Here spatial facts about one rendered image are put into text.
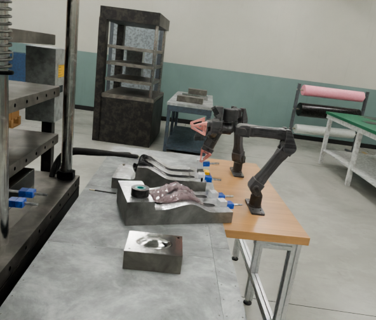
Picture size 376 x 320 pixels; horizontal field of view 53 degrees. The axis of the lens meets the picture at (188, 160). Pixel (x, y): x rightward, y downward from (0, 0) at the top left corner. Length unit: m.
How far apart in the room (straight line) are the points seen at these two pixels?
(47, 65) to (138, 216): 1.01
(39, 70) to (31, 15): 7.25
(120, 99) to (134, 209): 4.57
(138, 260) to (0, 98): 0.70
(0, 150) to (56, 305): 0.55
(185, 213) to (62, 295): 0.68
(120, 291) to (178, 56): 7.59
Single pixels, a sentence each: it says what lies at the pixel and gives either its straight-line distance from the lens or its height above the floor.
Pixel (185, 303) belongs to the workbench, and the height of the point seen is 0.80.
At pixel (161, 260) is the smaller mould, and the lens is 1.33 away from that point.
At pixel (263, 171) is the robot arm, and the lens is 1.96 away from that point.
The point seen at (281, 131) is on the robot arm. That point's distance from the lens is 1.92.
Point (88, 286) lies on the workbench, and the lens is 1.28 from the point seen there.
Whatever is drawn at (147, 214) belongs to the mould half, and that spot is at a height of 0.85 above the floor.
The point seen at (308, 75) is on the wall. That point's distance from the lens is 8.81.
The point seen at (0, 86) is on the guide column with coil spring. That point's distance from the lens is 1.37.
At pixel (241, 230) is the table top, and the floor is 0.80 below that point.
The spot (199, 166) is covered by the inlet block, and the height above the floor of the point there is 0.92.
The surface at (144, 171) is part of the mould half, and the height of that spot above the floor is 0.91.
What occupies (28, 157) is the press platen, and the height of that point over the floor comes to 1.02.
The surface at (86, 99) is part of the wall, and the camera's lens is 9.05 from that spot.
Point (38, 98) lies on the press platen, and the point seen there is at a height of 1.26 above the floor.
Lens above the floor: 1.53
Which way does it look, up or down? 16 degrees down
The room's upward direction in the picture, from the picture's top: 7 degrees clockwise
